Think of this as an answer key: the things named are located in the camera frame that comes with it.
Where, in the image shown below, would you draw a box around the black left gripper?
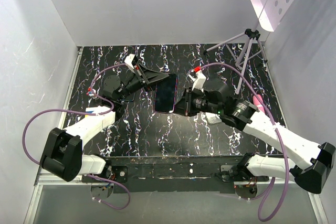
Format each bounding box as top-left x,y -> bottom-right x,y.
118,65 -> 170,101

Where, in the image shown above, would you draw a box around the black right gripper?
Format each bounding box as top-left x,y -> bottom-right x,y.
171,87 -> 222,116

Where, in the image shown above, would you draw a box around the black phone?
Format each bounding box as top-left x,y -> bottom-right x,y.
154,74 -> 178,113

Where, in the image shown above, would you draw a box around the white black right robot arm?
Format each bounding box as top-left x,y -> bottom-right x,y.
174,86 -> 335,194

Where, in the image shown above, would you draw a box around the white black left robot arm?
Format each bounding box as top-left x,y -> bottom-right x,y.
40,62 -> 177,182

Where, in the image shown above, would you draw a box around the small red white toy figure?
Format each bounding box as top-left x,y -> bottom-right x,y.
87,87 -> 96,99

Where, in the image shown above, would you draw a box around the blue white yellow toy blocks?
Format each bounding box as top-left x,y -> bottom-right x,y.
85,107 -> 99,114

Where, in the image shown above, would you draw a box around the pink marker pen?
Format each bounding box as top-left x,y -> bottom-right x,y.
253,94 -> 265,113

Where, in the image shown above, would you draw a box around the lilac tripod music stand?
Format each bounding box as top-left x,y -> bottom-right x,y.
203,0 -> 314,95

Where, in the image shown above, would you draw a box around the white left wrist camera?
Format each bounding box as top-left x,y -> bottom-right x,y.
124,54 -> 138,72

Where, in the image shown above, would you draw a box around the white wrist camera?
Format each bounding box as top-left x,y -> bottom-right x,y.
188,67 -> 206,92
124,54 -> 138,72

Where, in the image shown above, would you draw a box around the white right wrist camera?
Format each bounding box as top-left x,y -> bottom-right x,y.
188,67 -> 206,92

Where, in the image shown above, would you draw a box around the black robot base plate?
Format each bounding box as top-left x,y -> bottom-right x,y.
81,155 -> 266,196

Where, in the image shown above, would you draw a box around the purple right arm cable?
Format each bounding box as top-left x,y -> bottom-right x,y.
201,62 -> 291,222

